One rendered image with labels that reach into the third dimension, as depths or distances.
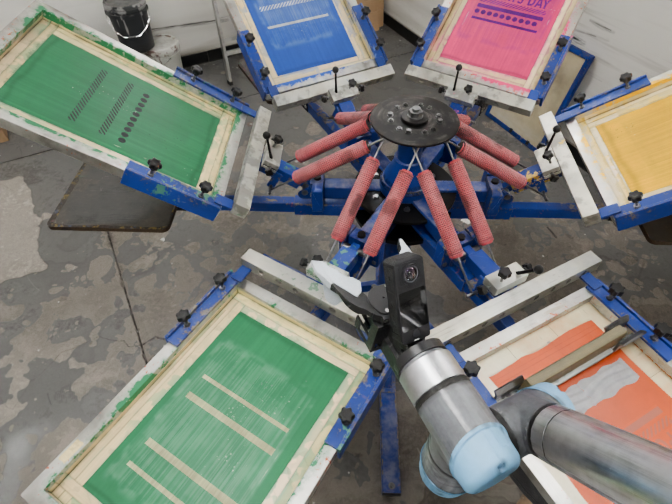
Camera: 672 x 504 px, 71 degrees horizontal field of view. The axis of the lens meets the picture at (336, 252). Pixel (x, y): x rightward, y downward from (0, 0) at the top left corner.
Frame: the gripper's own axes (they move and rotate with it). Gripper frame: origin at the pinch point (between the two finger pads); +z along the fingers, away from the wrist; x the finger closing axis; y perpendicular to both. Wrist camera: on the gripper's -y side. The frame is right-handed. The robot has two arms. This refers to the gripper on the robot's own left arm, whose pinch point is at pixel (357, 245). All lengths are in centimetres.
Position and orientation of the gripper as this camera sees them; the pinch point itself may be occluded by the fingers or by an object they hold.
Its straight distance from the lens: 70.6
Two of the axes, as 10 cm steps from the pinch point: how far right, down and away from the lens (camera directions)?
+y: -1.2, 6.9, 7.1
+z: -4.1, -6.9, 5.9
